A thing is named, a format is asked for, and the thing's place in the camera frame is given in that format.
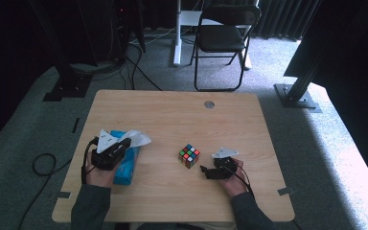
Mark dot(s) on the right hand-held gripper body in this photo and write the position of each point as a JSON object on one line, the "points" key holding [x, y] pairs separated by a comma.
{"points": [[225, 167]]}

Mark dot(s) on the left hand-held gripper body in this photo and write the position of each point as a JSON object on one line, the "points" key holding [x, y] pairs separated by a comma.
{"points": [[107, 156]]}

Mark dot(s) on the white wet wipe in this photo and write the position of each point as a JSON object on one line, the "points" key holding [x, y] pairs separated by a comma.
{"points": [[139, 139]]}

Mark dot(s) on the blue wet wipes pack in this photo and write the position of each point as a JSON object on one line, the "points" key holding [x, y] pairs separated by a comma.
{"points": [[127, 169]]}

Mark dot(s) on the colourful puzzle cube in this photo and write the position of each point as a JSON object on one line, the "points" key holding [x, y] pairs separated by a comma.
{"points": [[189, 156]]}

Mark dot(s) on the person's right hand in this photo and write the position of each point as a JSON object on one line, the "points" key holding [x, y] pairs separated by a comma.
{"points": [[234, 187]]}

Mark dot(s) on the person's left hand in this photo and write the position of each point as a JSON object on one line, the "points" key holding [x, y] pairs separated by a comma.
{"points": [[100, 177]]}

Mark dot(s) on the black tape strip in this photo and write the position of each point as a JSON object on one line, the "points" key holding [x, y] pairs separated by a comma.
{"points": [[75, 125]]}

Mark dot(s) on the grey tape piece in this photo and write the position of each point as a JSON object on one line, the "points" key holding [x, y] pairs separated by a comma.
{"points": [[64, 195], [286, 191]]}

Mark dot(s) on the grey round table grommet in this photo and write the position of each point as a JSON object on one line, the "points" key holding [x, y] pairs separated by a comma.
{"points": [[209, 104]]}

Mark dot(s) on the black metal stand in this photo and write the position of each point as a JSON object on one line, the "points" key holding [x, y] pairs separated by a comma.
{"points": [[67, 86], [295, 99]]}

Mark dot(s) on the dark equipment rack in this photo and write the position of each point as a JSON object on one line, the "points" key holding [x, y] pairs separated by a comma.
{"points": [[121, 32]]}

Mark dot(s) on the black folding chair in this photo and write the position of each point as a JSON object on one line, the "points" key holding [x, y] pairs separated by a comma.
{"points": [[220, 38]]}

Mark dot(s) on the dark pleated curtain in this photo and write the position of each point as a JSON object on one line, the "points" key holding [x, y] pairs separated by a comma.
{"points": [[281, 19]]}

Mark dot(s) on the black cloth panel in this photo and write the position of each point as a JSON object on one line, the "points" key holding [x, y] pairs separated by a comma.
{"points": [[348, 48]]}

